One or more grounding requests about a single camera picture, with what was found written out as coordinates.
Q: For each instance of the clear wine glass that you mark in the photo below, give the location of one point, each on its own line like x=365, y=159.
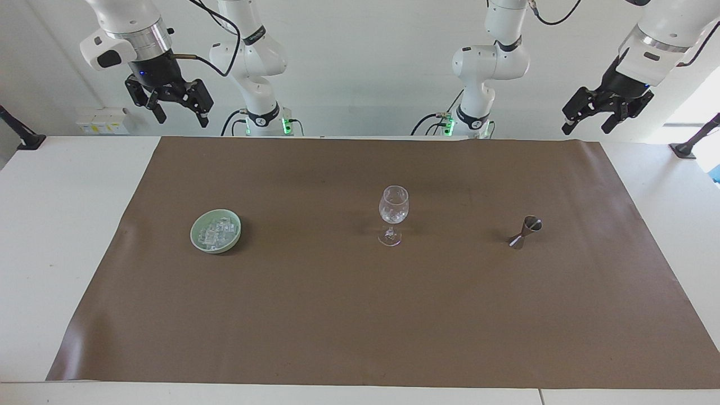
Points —
x=394, y=208

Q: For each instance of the green ceramic bowl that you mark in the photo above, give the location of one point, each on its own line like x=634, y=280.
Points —
x=197, y=239

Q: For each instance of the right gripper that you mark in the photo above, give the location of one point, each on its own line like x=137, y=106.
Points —
x=156, y=72

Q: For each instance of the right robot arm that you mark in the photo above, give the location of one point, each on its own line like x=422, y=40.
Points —
x=256, y=62

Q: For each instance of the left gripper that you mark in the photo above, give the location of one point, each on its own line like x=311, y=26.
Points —
x=624, y=81

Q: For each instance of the metal jigger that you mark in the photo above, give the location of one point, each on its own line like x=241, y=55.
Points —
x=526, y=232

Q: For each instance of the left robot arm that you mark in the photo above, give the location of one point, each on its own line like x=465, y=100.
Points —
x=488, y=62

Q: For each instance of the clear ice cubes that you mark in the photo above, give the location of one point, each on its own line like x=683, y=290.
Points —
x=217, y=232

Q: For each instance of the black stand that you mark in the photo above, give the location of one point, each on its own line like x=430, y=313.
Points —
x=22, y=135
x=693, y=140

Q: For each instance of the white wall socket box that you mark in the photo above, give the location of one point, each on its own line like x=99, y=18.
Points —
x=104, y=121

